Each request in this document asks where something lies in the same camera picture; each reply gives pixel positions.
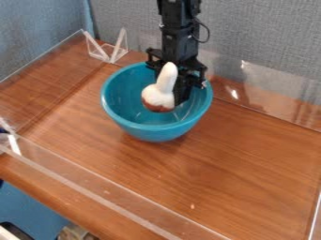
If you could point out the clear acrylic back barrier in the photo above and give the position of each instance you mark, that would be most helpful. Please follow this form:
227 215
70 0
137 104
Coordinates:
267 90

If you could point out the blue bowl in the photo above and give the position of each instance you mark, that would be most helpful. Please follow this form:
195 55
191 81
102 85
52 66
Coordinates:
124 106

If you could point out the clear acrylic barrier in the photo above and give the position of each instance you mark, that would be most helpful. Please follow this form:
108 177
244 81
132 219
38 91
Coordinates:
104 192
267 90
65 64

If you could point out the clear acrylic corner bracket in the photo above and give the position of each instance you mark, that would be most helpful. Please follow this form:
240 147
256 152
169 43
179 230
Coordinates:
109 52

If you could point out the clear acrylic front barrier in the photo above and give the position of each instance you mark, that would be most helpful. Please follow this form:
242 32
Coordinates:
104 192

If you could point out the plush mushroom toy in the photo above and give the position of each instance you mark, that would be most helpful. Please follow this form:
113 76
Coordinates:
157 95

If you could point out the clear acrylic left barrier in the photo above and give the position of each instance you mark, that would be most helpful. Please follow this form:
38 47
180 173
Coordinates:
65 64

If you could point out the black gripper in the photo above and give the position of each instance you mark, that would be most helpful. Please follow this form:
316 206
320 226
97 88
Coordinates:
180 29

